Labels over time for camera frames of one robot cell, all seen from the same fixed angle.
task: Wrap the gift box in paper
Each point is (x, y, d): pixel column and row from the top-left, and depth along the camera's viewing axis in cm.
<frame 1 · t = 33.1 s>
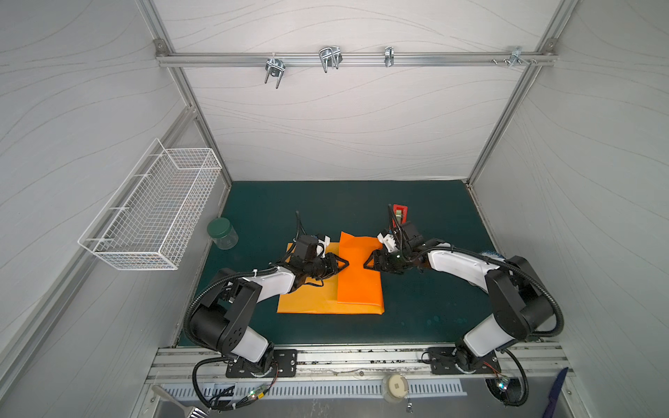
left hand: (350, 263, 87), fingers open
right hand: (375, 261, 89), fingers open
orange wrapping paper sheet: (357, 289, 88), point 3 cm above the table
green lidded glass jar: (221, 231, 92), point 12 cm above the table

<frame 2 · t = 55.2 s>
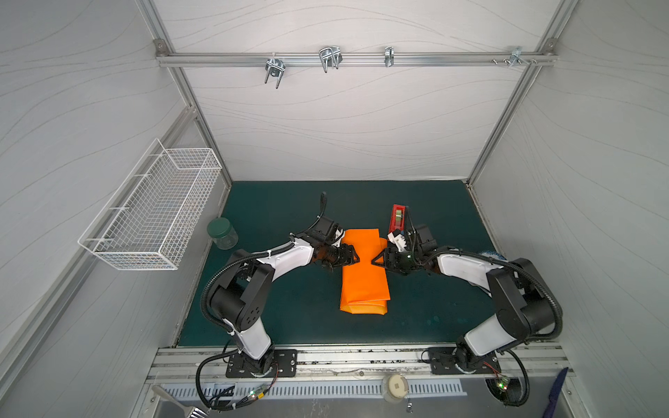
left hand: (356, 258, 89), fingers open
right hand: (381, 258, 89), fingers open
orange wrapping paper sheet: (365, 286, 83), point 8 cm above the table
the other named things where they were.

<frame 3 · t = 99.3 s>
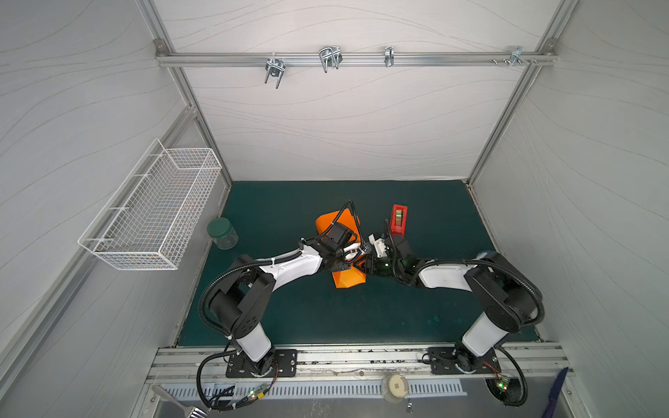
left hand: (344, 244, 92), fingers open
right hand: (359, 258, 90), fingers open
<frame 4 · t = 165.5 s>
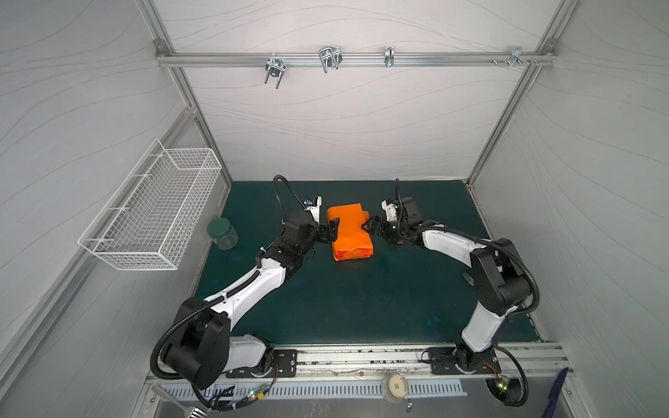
left hand: (330, 213, 83), fingers open
right hand: (373, 222, 93), fingers open
orange wrapping paper sheet: (352, 240, 94), point 8 cm above the table
the other named things where they were.

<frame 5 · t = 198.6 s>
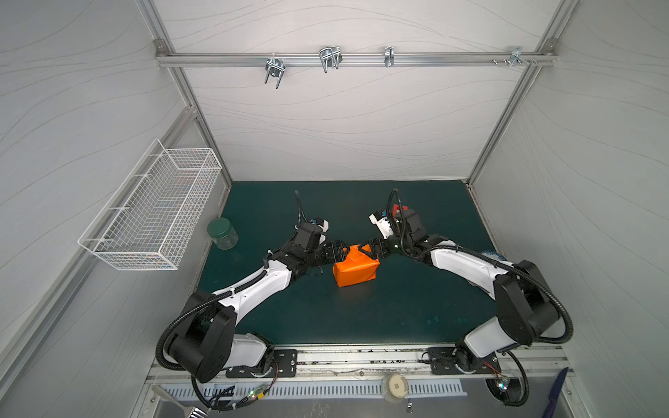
left hand: (346, 247, 85), fingers open
right hand: (370, 237, 87), fingers open
orange wrapping paper sheet: (359, 266, 81), point 14 cm above the table
the other named things where they were.

